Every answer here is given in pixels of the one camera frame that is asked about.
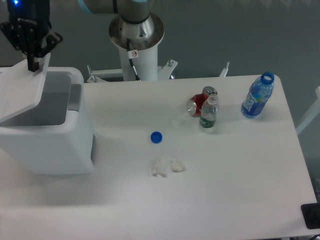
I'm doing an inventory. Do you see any crumpled white tissue right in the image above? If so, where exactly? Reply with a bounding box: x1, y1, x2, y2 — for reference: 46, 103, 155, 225
170, 158, 186, 173

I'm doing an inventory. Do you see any crushed red soda can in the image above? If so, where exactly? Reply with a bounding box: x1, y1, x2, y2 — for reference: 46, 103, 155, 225
186, 86, 218, 117

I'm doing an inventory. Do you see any crumpled white tissue left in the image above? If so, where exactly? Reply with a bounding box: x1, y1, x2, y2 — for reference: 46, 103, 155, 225
151, 157, 167, 178

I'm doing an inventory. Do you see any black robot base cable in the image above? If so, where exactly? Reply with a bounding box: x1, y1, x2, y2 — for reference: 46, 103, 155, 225
126, 37, 142, 82

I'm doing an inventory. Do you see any small clear green-label bottle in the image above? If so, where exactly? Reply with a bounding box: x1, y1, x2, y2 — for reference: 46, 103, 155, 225
199, 93, 219, 129

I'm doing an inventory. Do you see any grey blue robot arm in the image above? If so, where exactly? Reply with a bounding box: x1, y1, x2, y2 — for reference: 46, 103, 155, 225
0, 0, 164, 72

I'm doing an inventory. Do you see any white trash can body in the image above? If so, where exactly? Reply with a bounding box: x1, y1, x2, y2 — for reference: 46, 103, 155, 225
0, 67, 96, 175

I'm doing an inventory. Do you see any white furniture leg right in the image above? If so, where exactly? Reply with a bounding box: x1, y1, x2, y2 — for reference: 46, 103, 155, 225
295, 86, 320, 136

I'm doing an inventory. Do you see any crumpled white tissue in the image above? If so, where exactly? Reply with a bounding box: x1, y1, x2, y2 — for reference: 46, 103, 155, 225
170, 158, 186, 173
151, 157, 167, 178

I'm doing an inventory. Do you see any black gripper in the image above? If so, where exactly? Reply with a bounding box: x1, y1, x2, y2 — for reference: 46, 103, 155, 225
0, 0, 63, 72

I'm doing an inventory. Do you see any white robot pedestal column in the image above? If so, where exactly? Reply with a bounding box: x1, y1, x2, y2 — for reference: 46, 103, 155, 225
118, 46, 158, 82

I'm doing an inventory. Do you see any black device at edge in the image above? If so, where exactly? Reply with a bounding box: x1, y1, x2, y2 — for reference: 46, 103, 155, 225
301, 203, 320, 230

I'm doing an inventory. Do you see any blue plastic drink bottle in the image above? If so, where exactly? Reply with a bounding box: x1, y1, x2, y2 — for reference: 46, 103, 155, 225
241, 71, 275, 119

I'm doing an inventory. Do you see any white metal base frame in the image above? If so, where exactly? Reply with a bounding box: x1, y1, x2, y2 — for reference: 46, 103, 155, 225
86, 59, 231, 83

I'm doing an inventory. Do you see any blue bottle cap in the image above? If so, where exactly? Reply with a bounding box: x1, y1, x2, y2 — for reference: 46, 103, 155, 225
150, 131, 163, 144

